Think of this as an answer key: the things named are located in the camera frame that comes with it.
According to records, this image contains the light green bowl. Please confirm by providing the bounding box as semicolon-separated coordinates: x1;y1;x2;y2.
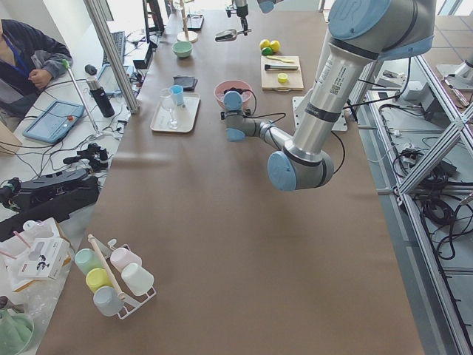
172;41;193;58

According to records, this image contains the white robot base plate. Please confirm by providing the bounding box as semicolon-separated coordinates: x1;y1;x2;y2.
292;95;348;132

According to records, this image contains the green lime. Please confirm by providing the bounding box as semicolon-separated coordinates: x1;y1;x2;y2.
261;47;273;56

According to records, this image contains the black keyboard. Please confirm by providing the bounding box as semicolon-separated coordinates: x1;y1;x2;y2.
111;31;126;64

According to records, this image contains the cream rabbit serving tray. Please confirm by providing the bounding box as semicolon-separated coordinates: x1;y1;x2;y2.
150;92;200;133

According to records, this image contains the grey-blue cup on rack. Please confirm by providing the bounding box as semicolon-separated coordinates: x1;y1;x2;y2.
93;286;124;317

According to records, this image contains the yellow lemon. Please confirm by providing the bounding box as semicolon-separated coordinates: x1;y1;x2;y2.
259;38;270;50
270;40;281;53

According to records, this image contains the blue teach pendant tablet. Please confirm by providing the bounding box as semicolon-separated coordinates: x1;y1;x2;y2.
23;101;84;143

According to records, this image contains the pink cup on rack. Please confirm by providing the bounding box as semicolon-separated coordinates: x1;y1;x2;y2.
110;247;142;272

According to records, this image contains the folded grey cloth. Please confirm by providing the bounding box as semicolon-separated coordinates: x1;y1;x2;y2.
173;75;198;92

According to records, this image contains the light blue cup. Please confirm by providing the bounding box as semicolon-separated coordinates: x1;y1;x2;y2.
169;84;184;107

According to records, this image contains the bamboo cutting board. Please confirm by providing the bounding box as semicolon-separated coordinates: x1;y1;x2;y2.
261;55;304;91

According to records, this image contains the white cup on rack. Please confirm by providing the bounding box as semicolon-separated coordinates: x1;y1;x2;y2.
121;263;154;296

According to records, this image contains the wooden rack handle stick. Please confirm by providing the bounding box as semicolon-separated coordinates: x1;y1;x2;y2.
87;234;126;300

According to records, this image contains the half lemon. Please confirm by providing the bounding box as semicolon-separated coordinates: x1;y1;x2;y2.
277;73;288;83

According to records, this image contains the black water bottle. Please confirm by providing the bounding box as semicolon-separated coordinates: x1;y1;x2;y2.
86;75;115;118

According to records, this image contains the seated person in hoodie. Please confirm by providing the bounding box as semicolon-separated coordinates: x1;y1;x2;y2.
1;19;73;120

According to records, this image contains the steel muddler black tip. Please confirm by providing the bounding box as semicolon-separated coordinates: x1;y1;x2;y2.
264;64;299;71

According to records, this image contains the yellow cup on rack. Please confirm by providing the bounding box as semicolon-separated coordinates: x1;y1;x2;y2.
86;268;112;293

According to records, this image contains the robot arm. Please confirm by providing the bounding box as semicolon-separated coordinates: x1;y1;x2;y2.
225;0;279;36
224;0;435;191

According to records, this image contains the white product box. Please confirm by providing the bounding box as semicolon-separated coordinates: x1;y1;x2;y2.
8;237;71;292

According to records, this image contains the aluminium frame post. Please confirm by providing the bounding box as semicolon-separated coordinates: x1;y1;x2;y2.
84;0;139;115

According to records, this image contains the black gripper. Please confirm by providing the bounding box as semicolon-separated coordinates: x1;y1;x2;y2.
225;4;248;36

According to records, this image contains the upper yellow lemon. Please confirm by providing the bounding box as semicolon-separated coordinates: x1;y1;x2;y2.
270;40;281;53

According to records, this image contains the pink bowl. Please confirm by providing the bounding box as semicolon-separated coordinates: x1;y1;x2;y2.
214;80;253;109

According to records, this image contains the green cup on rack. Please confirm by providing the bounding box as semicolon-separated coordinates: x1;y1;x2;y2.
74;248;102;276

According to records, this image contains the clear wine glass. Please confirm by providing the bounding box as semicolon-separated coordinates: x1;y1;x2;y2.
160;88;178;129

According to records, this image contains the aluminium side frame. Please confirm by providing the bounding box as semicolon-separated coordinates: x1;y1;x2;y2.
356;47;472;354

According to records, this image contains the stainless steel ice scoop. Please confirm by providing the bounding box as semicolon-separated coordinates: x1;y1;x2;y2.
215;29;251;42

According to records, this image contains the yellow plastic knife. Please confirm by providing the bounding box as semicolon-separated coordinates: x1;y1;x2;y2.
266;55;295;64

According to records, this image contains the white wire cup rack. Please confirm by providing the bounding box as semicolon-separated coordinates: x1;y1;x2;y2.
94;236;157;320

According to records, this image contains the black picture frame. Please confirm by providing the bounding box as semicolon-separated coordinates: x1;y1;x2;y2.
186;14;204;31

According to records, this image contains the lower yellow lemon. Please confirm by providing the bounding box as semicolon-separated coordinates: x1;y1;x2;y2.
259;38;270;50

